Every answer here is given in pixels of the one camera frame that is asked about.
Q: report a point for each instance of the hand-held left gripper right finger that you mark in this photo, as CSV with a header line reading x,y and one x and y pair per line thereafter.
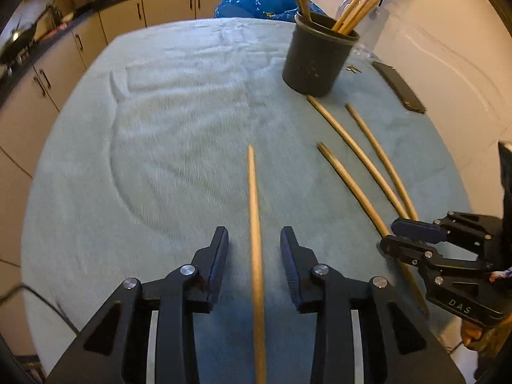
x,y
290,260

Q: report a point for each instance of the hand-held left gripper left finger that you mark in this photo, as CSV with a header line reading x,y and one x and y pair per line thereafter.
x,y
218,256

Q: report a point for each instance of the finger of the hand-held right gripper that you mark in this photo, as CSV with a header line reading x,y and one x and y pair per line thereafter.
x,y
416,230
404,248

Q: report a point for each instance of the wooden chopstick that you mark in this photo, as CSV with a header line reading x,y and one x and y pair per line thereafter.
x,y
352,192
380,156
352,144
256,248

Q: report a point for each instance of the black utensil holder cup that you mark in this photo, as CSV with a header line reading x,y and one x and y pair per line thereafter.
x,y
312,64

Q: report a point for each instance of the person's right hand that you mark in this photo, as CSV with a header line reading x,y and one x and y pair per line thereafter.
x,y
471,334

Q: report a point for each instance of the light blue towel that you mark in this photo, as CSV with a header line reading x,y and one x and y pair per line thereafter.
x,y
160,148

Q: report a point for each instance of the black flat rectangular device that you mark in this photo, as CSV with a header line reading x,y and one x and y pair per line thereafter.
x,y
400,86

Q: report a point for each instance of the small metal keys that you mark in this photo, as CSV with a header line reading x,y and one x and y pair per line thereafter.
x,y
354,69

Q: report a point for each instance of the clear glass cup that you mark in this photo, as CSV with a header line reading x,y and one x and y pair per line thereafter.
x,y
382,14

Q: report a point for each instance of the beige kitchen base cabinets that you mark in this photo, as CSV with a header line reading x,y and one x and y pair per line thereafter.
x,y
24,120

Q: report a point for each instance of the black kitchen countertop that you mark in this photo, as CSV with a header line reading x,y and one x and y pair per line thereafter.
x,y
80,20

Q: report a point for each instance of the black wok with lid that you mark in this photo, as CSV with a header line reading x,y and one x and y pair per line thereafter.
x,y
20,42

